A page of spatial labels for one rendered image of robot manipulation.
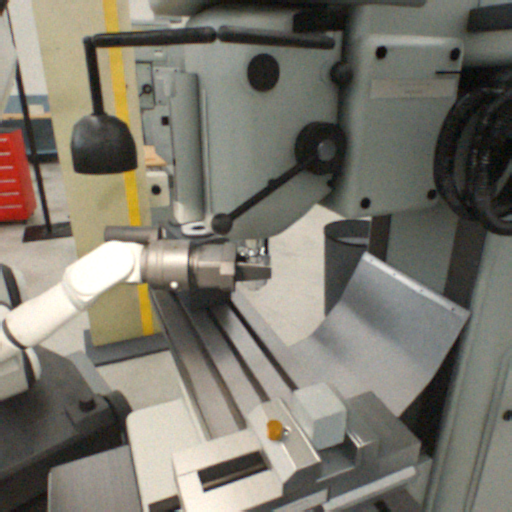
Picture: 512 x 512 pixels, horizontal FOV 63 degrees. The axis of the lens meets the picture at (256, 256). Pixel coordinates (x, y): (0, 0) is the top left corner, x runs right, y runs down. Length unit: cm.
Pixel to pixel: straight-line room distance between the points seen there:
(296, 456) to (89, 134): 46
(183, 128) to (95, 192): 181
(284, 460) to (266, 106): 46
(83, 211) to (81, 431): 132
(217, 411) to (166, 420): 19
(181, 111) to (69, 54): 175
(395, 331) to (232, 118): 59
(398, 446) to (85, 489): 63
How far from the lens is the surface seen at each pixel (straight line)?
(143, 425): 98
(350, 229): 301
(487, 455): 112
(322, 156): 58
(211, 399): 84
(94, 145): 49
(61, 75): 234
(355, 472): 67
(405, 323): 95
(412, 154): 70
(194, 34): 42
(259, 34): 43
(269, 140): 58
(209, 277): 71
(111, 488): 101
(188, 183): 64
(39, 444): 144
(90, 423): 143
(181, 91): 62
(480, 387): 98
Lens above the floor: 155
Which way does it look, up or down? 23 degrees down
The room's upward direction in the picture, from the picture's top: straight up
